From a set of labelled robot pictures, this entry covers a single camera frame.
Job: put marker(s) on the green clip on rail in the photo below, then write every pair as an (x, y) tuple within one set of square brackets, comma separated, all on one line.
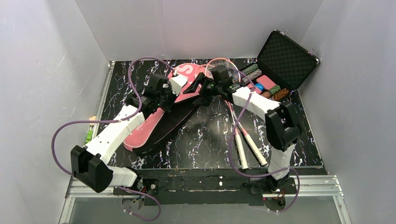
[(89, 136)]

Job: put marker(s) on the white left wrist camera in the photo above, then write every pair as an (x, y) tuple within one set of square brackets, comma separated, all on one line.
[(177, 83)]

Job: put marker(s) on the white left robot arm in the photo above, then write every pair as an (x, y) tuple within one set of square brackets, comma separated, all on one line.
[(89, 163)]

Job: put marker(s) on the pink racket bag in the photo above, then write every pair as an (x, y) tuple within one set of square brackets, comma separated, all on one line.
[(159, 125)]

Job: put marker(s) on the black foam-lined case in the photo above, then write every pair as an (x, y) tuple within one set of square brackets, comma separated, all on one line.
[(285, 62)]

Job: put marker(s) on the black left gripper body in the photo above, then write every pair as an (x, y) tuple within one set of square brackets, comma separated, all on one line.
[(168, 94)]

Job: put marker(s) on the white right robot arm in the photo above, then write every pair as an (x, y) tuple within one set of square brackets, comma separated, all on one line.
[(283, 127)]

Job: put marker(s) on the pink card deck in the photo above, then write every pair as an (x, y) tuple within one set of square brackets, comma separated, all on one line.
[(263, 83)]

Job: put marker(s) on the beige wooden block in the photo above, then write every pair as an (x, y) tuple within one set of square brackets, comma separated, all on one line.
[(93, 118)]

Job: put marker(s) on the poker chip rows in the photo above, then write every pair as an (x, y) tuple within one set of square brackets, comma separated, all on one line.
[(252, 72)]

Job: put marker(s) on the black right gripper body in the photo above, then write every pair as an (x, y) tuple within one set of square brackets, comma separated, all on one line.
[(207, 91)]

